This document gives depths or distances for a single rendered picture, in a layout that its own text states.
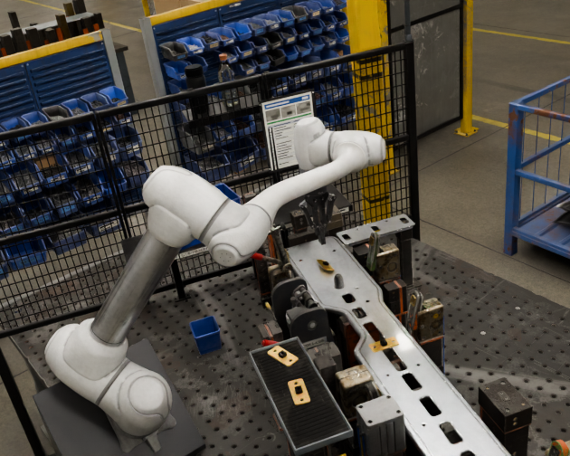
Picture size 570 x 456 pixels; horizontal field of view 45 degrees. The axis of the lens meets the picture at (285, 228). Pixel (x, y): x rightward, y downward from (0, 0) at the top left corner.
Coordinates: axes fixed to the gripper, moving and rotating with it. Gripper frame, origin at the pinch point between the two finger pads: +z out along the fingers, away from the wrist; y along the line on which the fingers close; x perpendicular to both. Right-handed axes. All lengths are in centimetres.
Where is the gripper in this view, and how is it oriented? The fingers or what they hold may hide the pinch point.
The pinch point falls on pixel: (321, 233)
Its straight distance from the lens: 235.4
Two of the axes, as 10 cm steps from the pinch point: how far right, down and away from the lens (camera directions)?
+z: 1.3, 8.6, 5.0
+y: 9.4, -2.7, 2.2
